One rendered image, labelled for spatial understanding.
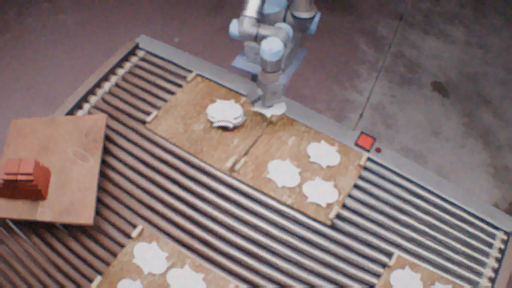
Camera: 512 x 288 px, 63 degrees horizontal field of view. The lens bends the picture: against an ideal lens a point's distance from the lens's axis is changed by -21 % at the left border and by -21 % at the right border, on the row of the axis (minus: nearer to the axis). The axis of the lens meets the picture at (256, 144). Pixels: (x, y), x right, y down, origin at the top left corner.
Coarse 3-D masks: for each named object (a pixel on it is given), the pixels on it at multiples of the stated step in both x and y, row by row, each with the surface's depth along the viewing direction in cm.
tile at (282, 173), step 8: (288, 160) 193; (272, 168) 191; (280, 168) 191; (288, 168) 191; (296, 168) 191; (272, 176) 189; (280, 176) 189; (288, 176) 189; (296, 176) 189; (280, 184) 187; (288, 184) 187; (296, 184) 187
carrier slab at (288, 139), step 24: (288, 120) 207; (264, 144) 199; (288, 144) 199; (336, 144) 200; (264, 168) 192; (312, 168) 193; (336, 168) 193; (360, 168) 193; (264, 192) 187; (288, 192) 186; (312, 216) 181
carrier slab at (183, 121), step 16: (208, 80) 219; (176, 96) 213; (192, 96) 213; (208, 96) 213; (224, 96) 213; (240, 96) 214; (160, 112) 207; (176, 112) 208; (192, 112) 208; (256, 112) 209; (160, 128) 202; (176, 128) 203; (192, 128) 203; (208, 128) 203; (224, 128) 203; (240, 128) 203; (256, 128) 204; (176, 144) 198; (192, 144) 198; (208, 144) 198; (224, 144) 199; (240, 144) 199; (208, 160) 194; (224, 160) 194
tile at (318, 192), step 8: (304, 184) 187; (312, 184) 187; (320, 184) 187; (328, 184) 187; (304, 192) 185; (312, 192) 185; (320, 192) 185; (328, 192) 185; (336, 192) 185; (312, 200) 183; (320, 200) 183; (328, 200) 183
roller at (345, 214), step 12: (108, 84) 219; (120, 96) 216; (132, 96) 215; (144, 108) 211; (348, 216) 183; (360, 216) 182; (372, 228) 179; (384, 228) 180; (396, 240) 176; (408, 240) 176; (420, 252) 173; (432, 252) 173; (444, 264) 169; (456, 264) 169; (468, 276) 165; (480, 276) 165
